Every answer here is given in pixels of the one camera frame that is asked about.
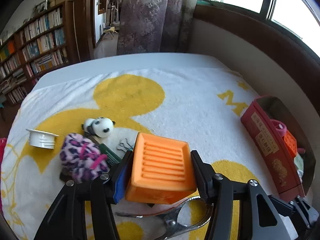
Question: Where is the purple patterned curtain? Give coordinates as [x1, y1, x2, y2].
[117, 0, 197, 55]

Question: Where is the purple leopard scrunchie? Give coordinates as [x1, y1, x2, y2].
[59, 133, 110, 183]

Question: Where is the orange cube in box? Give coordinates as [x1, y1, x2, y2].
[283, 130, 297, 159]

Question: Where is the wooden bookshelf with books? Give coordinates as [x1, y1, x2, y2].
[1, 1, 79, 106]

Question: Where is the wooden door frame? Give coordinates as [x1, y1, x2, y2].
[74, 0, 107, 61]

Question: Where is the pink ring in box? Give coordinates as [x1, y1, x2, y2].
[271, 119, 288, 137]

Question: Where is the panda figurine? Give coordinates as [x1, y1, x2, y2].
[81, 117, 116, 138]

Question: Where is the white plastic cap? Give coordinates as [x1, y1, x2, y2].
[27, 129, 59, 150]

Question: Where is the green cosmetic tube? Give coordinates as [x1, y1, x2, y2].
[84, 132, 121, 167]

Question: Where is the dark wooden headboard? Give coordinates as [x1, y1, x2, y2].
[194, 3, 319, 112]

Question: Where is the window with dark frame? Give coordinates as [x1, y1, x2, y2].
[196, 0, 319, 56]

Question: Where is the large metal spring clamp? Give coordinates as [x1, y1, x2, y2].
[115, 196, 213, 239]

